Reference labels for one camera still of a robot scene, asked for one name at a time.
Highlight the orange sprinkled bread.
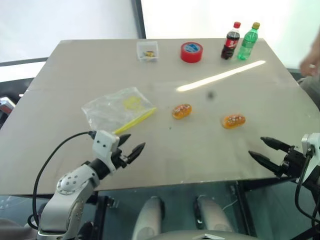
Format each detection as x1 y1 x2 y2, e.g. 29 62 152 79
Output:
171 103 193 121
220 113 246 130

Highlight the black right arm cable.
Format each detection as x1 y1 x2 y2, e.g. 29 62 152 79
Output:
294 149 320 227

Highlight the grey rounded leg shape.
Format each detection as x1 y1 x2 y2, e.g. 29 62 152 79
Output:
131 195 166 240
194 194 235 234

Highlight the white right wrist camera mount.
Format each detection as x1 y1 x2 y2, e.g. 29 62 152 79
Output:
300 132 320 176

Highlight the black table frame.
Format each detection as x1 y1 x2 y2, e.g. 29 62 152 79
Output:
82 174 320 240

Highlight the clear plastic box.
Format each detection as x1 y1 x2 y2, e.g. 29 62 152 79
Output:
136 40 160 63

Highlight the thin white floor cable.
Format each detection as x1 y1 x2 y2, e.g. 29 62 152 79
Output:
222 198 239 211

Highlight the red-cap cola bottle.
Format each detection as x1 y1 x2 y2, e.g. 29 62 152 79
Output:
220 21 242 61

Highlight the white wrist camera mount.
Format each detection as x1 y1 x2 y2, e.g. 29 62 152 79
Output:
91 130 121 174
300 132 320 176

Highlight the dark window post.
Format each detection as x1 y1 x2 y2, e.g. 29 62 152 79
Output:
130 0 147 40

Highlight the red white device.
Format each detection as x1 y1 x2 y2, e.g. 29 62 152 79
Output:
0 97 15 114

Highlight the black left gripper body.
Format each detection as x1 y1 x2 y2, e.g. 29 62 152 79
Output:
110 147 131 169

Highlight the red tape roll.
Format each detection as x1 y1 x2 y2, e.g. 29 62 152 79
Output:
180 41 204 64

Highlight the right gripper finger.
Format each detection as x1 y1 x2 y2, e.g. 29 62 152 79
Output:
260 136 291 152
247 150 283 174

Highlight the dark window rail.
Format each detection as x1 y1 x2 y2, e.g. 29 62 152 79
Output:
0 57 49 68

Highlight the grey robot chest plate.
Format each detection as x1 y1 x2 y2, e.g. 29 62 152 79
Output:
149 229 259 240

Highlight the bystander grey clothing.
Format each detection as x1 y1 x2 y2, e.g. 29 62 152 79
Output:
298 75 320 111

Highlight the green yellow-cap soda bottle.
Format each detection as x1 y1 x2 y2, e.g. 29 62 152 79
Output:
236 21 261 62

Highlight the bystander bare hand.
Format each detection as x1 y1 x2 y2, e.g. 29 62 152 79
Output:
299 50 320 77

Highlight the clear yellow-zip plastic bag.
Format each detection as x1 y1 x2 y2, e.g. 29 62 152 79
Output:
80 86 158 135

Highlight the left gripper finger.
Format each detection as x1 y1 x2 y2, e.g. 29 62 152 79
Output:
126 142 147 165
118 133 132 149

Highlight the grey trouser leg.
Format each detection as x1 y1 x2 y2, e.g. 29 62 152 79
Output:
0 217 39 240

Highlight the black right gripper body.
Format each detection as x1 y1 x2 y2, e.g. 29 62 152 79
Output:
274 146 307 179

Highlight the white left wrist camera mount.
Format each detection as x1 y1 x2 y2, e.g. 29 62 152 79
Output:
91 130 121 174

